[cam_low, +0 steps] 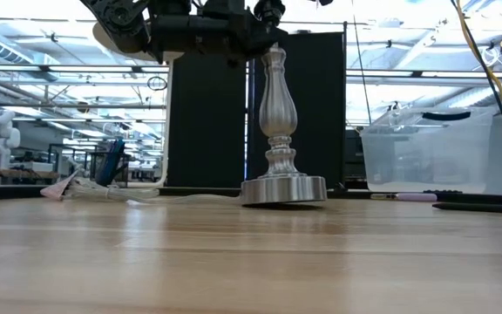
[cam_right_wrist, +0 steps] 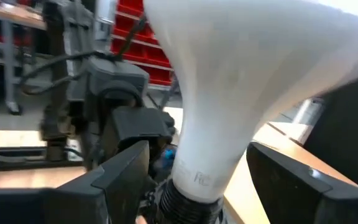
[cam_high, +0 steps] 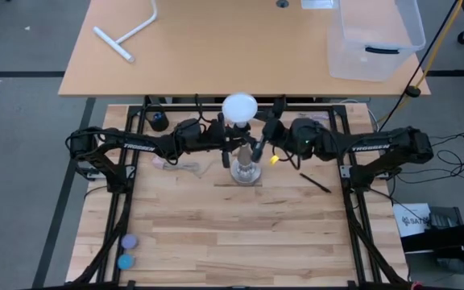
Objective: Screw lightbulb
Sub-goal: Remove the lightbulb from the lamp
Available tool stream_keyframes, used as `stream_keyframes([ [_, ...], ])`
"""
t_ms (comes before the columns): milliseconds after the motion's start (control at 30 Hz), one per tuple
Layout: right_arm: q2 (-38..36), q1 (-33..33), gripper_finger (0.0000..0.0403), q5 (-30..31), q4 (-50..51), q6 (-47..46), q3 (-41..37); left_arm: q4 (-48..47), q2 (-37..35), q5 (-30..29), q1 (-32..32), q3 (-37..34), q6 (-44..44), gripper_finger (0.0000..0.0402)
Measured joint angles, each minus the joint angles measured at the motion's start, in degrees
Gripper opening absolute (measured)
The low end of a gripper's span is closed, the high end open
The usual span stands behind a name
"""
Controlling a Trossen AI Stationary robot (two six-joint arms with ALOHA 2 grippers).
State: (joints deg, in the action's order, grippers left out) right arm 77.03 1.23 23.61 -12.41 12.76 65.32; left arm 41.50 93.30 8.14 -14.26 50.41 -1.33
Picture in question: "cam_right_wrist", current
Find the red storage bin rack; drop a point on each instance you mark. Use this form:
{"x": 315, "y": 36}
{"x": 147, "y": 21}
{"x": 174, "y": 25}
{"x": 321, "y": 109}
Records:
{"x": 141, "y": 46}

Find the black partition panel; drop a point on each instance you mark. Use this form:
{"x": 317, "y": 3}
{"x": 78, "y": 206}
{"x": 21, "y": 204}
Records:
{"x": 353, "y": 130}

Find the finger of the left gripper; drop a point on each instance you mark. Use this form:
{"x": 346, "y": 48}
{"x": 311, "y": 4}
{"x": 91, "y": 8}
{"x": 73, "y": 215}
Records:
{"x": 141, "y": 124}

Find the white reflector lightbulb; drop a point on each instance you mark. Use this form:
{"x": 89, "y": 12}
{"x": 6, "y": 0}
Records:
{"x": 244, "y": 77}

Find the black aluminium frame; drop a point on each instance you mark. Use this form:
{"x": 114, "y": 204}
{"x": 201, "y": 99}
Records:
{"x": 11, "y": 158}

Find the black cup with blue item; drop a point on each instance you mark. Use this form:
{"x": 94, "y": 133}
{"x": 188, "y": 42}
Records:
{"x": 168, "y": 155}

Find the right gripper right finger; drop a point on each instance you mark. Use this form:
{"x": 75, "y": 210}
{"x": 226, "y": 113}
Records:
{"x": 291, "y": 193}

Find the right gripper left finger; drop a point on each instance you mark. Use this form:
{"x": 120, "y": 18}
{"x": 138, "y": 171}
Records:
{"x": 120, "y": 186}

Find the orange wooden desk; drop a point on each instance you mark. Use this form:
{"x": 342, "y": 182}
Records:
{"x": 284, "y": 146}

